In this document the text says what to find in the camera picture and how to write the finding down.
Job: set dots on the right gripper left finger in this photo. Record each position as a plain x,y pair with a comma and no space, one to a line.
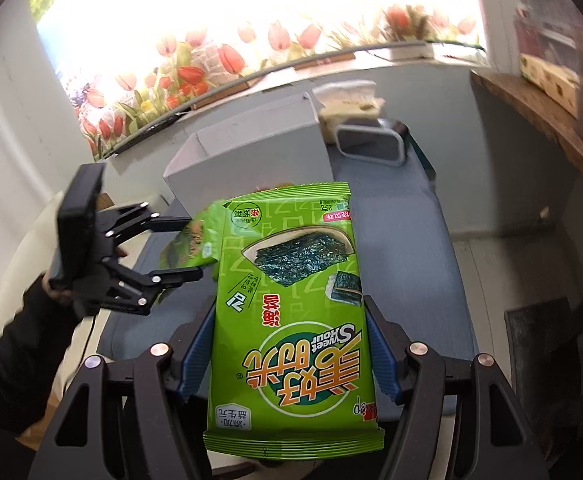
135,419

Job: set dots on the tulip wall picture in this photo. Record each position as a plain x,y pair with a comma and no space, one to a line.
123,64

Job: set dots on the white framed black tray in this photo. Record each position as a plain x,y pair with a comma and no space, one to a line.
380,140

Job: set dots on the small green seaweed snack bag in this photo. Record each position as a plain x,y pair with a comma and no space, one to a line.
199,243

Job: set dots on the cream tissue pack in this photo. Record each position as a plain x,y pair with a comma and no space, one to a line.
343,100

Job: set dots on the black sleeved left forearm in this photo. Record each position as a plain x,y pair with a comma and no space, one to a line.
17,413

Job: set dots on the person's left hand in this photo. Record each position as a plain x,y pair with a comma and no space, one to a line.
60,293

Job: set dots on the wooden shelf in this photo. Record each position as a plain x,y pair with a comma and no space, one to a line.
537,108

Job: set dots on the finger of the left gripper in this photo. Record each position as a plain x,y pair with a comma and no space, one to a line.
135,293
129,221

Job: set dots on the white cardboard box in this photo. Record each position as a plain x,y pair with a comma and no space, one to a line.
275,143

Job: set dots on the large green seaweed snack bag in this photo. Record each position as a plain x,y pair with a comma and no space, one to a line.
291,369

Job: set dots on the yellow patterned box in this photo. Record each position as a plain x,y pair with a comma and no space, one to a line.
560,83

